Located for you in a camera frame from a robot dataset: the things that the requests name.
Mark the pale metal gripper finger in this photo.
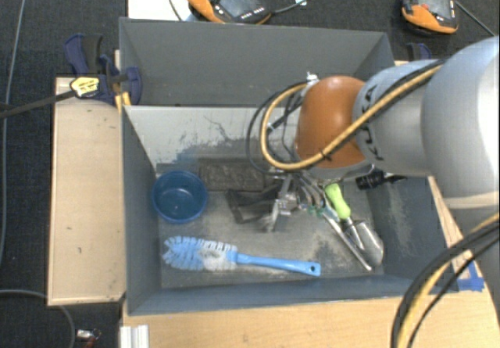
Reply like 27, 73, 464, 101
273, 197, 293, 233
259, 211, 277, 233

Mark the blue bottle brush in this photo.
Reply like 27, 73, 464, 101
161, 235, 323, 278

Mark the blue bowl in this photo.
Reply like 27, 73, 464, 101
151, 170, 209, 225

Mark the grey metal bin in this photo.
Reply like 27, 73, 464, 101
117, 16, 460, 317

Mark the pale wood board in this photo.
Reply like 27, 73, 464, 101
46, 76, 130, 307

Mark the black cylinder on white bracket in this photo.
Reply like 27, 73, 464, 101
355, 167, 408, 192

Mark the green-handled metal trowel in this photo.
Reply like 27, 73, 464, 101
323, 181, 385, 268

